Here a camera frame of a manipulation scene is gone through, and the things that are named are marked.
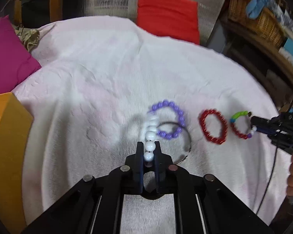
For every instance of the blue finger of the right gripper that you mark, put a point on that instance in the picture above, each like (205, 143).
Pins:
(264, 129)
(260, 122)

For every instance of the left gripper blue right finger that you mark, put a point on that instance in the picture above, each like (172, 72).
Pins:
(157, 161)

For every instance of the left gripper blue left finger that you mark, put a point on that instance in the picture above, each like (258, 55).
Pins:
(138, 167)

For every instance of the silver bangle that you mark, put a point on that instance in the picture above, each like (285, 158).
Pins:
(176, 140)

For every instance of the wooden side table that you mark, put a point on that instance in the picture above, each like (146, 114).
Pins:
(261, 60)

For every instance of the white pink bedspread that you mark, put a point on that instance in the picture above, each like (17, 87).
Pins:
(99, 77)

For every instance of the wicker basket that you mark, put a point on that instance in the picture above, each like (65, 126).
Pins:
(265, 25)

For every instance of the blue cloth in basket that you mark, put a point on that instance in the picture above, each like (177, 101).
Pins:
(254, 8)

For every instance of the red cushion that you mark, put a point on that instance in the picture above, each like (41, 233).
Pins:
(169, 15)

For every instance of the orange cardboard box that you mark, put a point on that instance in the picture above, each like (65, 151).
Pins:
(15, 124)

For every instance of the magenta pillow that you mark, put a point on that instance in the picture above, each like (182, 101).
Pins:
(16, 63)

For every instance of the crumpled beige cloth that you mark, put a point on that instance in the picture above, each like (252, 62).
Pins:
(29, 37)

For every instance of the wooden pillar cabinet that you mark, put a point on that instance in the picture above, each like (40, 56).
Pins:
(33, 13)

